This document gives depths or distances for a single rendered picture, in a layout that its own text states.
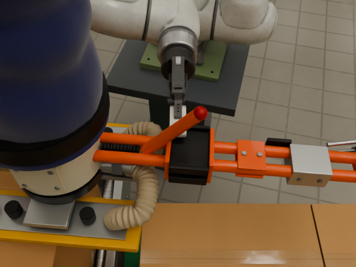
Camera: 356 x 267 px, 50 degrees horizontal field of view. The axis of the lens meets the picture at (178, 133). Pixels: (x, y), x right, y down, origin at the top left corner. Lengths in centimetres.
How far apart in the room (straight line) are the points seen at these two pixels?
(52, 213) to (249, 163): 37
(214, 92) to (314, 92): 126
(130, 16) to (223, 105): 61
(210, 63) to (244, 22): 23
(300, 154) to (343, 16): 261
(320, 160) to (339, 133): 169
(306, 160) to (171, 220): 74
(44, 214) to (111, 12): 44
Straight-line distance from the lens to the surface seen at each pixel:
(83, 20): 49
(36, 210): 76
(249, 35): 136
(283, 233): 137
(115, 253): 125
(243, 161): 68
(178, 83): 71
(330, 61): 283
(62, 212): 74
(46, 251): 92
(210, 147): 67
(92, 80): 55
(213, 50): 153
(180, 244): 131
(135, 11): 88
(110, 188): 142
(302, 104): 248
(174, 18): 88
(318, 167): 71
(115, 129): 86
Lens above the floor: 178
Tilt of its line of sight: 53 degrees down
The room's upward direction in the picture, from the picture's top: straight up
